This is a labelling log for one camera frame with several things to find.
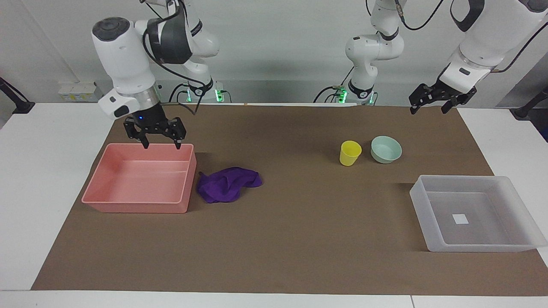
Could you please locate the black stand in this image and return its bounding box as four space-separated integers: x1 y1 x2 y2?
511 85 548 121
0 77 36 114

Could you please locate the yellow plastic cup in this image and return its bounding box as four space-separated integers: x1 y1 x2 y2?
340 140 363 167

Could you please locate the white power strip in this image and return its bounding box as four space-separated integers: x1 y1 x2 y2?
57 81 99 103

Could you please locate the purple cloth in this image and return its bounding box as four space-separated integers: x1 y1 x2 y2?
197 166 263 204

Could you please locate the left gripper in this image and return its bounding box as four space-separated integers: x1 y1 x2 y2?
408 79 477 116

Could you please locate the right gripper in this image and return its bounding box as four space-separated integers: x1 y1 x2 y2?
123 102 187 150

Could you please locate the pink plastic bin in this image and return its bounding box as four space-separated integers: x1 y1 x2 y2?
81 143 197 214

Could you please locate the black cable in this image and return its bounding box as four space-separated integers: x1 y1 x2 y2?
365 0 447 32
313 65 356 104
489 21 548 74
140 0 214 116

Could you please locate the pale green bowl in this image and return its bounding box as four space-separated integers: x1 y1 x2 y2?
370 136 403 164

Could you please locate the clear plastic bin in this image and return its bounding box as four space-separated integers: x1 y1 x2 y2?
409 175 548 253

